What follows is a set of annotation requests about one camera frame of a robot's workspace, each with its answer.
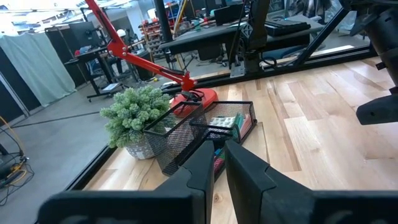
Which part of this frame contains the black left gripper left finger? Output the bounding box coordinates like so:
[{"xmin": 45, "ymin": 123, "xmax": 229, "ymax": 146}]
[{"xmin": 37, "ymin": 140, "xmax": 215, "ymax": 224}]

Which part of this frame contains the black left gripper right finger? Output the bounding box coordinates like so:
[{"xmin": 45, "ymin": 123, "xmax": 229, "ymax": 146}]
[{"xmin": 224, "ymin": 139, "xmax": 398, "ymax": 224}]

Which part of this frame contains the teal patterned note pad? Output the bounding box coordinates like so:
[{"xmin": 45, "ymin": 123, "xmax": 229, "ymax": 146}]
[{"xmin": 208, "ymin": 112, "xmax": 246, "ymax": 142}]

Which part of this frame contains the black mesh desk organizer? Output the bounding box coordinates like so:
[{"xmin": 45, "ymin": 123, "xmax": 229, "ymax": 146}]
[{"xmin": 143, "ymin": 100, "xmax": 258, "ymax": 183}]

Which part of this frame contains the potted artificial succulent plant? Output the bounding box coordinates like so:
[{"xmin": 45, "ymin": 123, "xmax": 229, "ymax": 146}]
[{"xmin": 99, "ymin": 85, "xmax": 172, "ymax": 161}]

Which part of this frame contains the black backlit keyboard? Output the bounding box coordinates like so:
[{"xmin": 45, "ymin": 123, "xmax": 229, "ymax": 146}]
[{"xmin": 264, "ymin": 19, "xmax": 312, "ymax": 37}]

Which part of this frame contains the dark grey desk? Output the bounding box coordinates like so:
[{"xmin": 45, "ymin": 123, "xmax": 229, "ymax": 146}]
[{"xmin": 159, "ymin": 18, "xmax": 324, "ymax": 62}]

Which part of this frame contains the red desk lamp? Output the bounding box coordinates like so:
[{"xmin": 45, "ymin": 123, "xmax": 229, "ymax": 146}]
[{"xmin": 85, "ymin": 0, "xmax": 219, "ymax": 118}]

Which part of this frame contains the red parts bin rack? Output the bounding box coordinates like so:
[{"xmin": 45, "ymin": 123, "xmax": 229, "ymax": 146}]
[{"xmin": 138, "ymin": 17, "xmax": 165, "ymax": 60}]

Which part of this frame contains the black standing desk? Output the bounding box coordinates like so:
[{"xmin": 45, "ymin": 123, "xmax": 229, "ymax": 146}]
[{"xmin": 63, "ymin": 45, "xmax": 131, "ymax": 103}]

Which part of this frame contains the black pole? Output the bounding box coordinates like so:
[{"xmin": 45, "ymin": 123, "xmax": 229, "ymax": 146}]
[{"xmin": 154, "ymin": 0, "xmax": 174, "ymax": 44}]

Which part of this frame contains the black desk monitor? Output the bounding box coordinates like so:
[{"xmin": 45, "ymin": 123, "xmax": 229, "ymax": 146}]
[{"xmin": 213, "ymin": 2, "xmax": 247, "ymax": 26}]

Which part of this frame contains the pale green curtain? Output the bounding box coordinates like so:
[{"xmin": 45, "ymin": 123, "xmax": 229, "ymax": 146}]
[{"xmin": 0, "ymin": 32, "xmax": 77, "ymax": 108}]

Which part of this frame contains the black aluminium table frame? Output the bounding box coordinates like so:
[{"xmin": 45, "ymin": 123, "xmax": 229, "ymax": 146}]
[{"xmin": 63, "ymin": 7, "xmax": 379, "ymax": 191}]

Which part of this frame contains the floor cable bundle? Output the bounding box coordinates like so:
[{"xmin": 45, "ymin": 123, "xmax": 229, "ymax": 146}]
[{"xmin": 0, "ymin": 114, "xmax": 35, "ymax": 207}]

